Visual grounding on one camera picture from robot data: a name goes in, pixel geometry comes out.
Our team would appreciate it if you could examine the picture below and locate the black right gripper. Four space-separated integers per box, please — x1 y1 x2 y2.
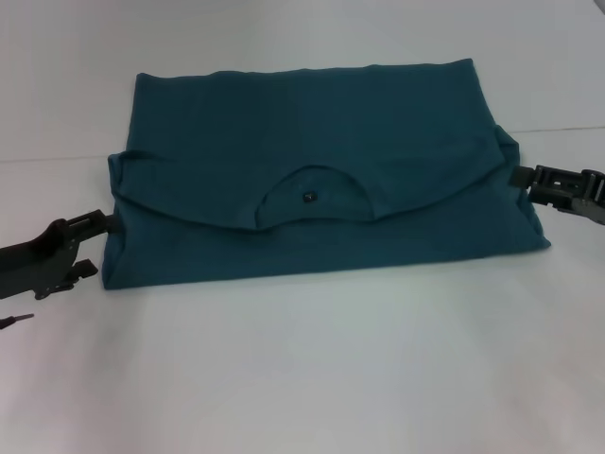
510 164 605 226

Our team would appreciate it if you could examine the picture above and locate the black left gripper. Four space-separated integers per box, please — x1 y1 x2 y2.
0 210 118 302

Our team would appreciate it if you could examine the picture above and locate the teal blue printed T-shirt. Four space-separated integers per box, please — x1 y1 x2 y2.
101 57 553 292

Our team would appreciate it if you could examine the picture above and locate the left gripper cable with plug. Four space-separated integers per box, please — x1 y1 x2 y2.
0 312 35 332

